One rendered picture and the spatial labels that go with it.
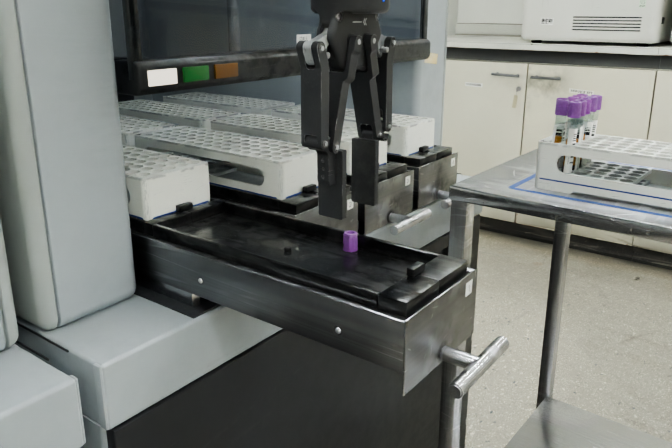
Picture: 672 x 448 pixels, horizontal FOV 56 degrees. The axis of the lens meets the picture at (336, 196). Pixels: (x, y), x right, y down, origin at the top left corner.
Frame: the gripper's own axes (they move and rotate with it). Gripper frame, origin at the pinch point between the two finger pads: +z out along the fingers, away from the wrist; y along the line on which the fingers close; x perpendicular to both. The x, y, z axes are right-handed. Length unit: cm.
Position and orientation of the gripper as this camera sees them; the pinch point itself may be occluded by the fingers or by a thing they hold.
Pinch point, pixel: (349, 180)
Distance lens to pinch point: 65.4
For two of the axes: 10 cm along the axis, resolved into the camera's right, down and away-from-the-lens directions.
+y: -6.0, 2.3, -7.7
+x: 8.0, 1.7, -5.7
